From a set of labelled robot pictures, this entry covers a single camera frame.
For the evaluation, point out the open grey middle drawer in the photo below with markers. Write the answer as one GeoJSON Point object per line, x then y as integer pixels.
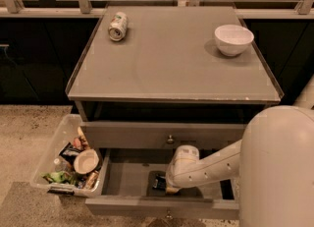
{"type": "Point", "coordinates": [129, 175]}

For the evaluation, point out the white ceramic bowl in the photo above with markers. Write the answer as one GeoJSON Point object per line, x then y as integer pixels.
{"type": "Point", "coordinates": [232, 40]}

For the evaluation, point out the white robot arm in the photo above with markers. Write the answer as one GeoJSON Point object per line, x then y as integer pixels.
{"type": "Point", "coordinates": [274, 161]}

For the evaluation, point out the grey drawer cabinet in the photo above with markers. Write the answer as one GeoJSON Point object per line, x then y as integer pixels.
{"type": "Point", "coordinates": [168, 69]}

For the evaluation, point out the clear plastic bottle in bin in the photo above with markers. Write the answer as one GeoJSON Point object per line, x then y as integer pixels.
{"type": "Point", "coordinates": [62, 165]}

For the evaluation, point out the white paper bowl in bin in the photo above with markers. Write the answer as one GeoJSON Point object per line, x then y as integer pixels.
{"type": "Point", "coordinates": [86, 161]}

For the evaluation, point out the crushed green soda can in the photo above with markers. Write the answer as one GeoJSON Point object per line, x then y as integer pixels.
{"type": "Point", "coordinates": [118, 27]}

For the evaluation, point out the dark snack packet in bin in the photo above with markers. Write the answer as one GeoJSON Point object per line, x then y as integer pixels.
{"type": "Point", "coordinates": [69, 153]}

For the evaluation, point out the orange snack bar in bin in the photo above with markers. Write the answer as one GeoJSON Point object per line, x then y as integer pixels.
{"type": "Point", "coordinates": [91, 180]}

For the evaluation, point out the blue rxbar blueberry packet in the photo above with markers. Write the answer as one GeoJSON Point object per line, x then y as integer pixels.
{"type": "Point", "coordinates": [159, 183]}

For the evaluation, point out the metal window railing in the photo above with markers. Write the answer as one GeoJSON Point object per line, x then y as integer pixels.
{"type": "Point", "coordinates": [246, 9]}

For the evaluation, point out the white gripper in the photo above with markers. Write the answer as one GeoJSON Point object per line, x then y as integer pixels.
{"type": "Point", "coordinates": [177, 178]}

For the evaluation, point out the closed grey top drawer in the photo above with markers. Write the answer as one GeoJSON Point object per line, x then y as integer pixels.
{"type": "Point", "coordinates": [144, 135]}

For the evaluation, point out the clear plastic storage bin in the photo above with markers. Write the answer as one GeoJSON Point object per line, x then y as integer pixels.
{"type": "Point", "coordinates": [65, 132]}

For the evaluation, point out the green snack bag in bin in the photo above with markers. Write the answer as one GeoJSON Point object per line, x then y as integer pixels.
{"type": "Point", "coordinates": [61, 177]}

